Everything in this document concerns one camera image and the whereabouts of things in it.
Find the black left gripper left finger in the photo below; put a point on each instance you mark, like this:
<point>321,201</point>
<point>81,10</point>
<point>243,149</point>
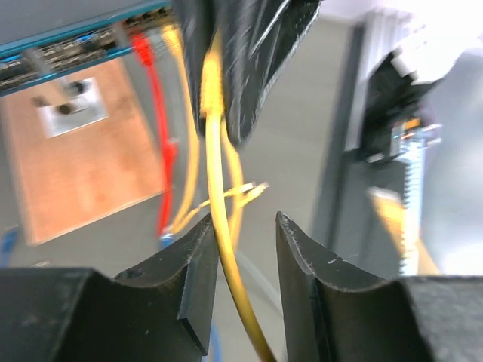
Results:
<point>158,310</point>

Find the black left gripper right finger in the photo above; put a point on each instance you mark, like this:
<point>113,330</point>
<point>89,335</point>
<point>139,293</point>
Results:
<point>335,311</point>

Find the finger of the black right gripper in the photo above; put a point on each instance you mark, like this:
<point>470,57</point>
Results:
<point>194,18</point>
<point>258,38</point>

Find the wooden base board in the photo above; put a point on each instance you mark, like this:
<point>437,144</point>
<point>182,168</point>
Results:
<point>71,180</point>

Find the metal stand bracket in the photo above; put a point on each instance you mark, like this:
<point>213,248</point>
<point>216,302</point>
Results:
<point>71,104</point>

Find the dark blue network switch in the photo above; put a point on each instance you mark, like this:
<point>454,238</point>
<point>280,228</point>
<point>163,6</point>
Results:
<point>44,41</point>

